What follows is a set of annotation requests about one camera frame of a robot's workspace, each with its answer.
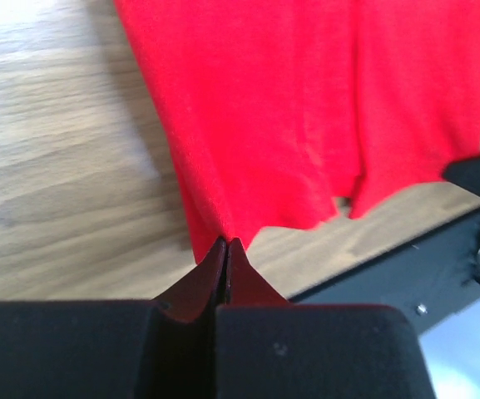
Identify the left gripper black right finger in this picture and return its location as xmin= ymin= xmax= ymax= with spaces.
xmin=215 ymin=239 xmax=434 ymax=398

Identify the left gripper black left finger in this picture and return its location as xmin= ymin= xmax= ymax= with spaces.
xmin=0 ymin=240 xmax=227 ymax=398

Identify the red t shirt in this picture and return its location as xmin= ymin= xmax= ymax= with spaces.
xmin=116 ymin=1 xmax=480 ymax=261

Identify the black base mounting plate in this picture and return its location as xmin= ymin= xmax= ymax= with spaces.
xmin=291 ymin=208 xmax=480 ymax=333

